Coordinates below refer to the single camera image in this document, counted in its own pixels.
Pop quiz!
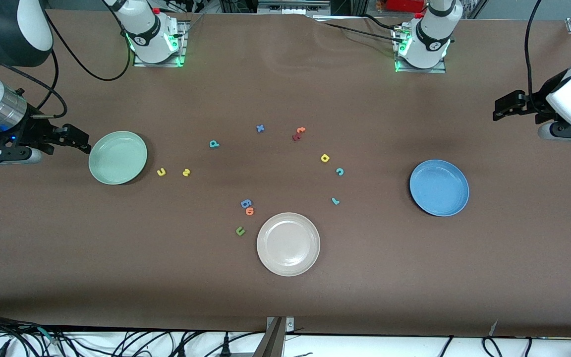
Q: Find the green plate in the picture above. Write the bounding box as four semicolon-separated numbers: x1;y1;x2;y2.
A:
88;130;148;185

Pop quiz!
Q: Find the blue plate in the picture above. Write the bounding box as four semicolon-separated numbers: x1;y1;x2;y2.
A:
409;159;470;217

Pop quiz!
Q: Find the red box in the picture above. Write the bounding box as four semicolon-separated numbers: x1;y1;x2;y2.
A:
385;0;426;13

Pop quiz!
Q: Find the black equipment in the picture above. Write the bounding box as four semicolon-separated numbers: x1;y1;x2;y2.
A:
219;0;259;14

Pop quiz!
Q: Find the beige plate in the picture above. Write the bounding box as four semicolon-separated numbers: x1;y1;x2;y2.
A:
256;212;321;277

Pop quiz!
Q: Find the grey device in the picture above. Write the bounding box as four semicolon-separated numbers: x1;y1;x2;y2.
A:
257;0;332;15

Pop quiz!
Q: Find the brown table cover mat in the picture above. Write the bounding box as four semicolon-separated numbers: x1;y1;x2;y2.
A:
0;10;571;338

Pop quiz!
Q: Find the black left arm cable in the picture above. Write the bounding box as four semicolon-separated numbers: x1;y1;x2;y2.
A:
523;0;544;115

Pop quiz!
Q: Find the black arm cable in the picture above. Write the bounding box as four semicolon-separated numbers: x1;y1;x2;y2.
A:
523;0;544;115
0;0;132;119

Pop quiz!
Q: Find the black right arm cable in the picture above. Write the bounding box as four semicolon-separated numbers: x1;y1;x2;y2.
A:
0;0;132;119

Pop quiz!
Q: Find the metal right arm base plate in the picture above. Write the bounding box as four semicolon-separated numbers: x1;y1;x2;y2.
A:
132;19;188;68

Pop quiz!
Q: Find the black cable on table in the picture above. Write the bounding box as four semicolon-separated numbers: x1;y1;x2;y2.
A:
310;14;405;43

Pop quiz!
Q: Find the black looped cable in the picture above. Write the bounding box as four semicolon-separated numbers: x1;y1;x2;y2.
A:
481;336;534;357

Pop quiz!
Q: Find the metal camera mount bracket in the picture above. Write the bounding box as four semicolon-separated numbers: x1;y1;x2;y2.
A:
252;316;296;357

